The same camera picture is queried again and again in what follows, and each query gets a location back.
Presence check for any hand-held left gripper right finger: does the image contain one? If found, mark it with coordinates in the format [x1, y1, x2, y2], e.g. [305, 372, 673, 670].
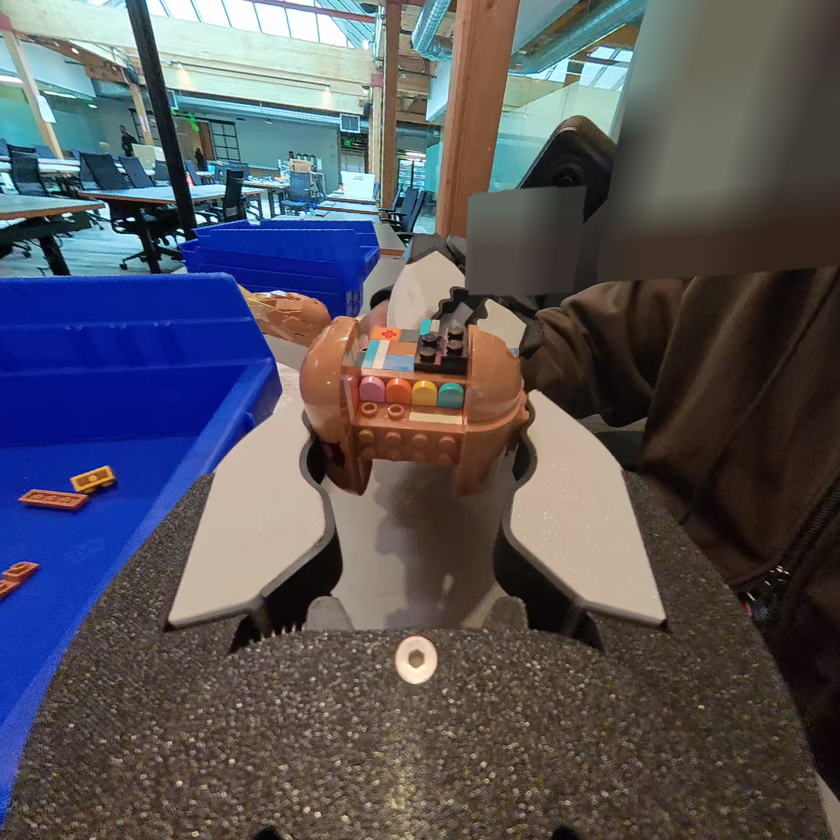
[502, 389, 668, 626]

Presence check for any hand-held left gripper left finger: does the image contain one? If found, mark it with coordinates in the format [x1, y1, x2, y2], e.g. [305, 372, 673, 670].
[167, 397, 339, 627]

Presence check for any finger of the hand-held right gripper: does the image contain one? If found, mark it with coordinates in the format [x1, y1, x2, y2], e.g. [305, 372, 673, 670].
[478, 298, 528, 350]
[388, 252, 487, 329]

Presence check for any colourful toy brick model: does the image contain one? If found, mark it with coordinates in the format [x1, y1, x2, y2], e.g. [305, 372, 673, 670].
[298, 315, 530, 497]

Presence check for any blue plastic bin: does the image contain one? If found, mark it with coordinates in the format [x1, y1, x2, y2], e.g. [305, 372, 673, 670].
[0, 272, 284, 811]

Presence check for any brown studded toy plate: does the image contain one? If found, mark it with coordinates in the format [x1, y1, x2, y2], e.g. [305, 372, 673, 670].
[18, 489, 89, 511]

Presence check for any black office chair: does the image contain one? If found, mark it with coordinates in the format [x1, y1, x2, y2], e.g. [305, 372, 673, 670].
[379, 187, 427, 245]
[210, 167, 249, 224]

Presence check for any stack of blue bins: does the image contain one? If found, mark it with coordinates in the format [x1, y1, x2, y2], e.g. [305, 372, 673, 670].
[178, 218, 382, 320]

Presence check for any red black fabric item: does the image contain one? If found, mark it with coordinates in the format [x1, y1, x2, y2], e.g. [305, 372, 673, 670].
[736, 584, 775, 627]

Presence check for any person's brown hooded top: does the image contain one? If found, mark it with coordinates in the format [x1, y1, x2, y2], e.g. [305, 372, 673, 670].
[640, 266, 840, 795]

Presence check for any long wooden desk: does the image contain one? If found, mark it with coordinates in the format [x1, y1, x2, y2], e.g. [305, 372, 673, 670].
[77, 184, 265, 206]

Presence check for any black light stand pole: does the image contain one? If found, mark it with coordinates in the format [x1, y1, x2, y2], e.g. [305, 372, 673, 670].
[125, 0, 199, 242]

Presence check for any wooden post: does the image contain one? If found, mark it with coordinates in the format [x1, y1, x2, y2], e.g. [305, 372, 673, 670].
[434, 0, 521, 238]

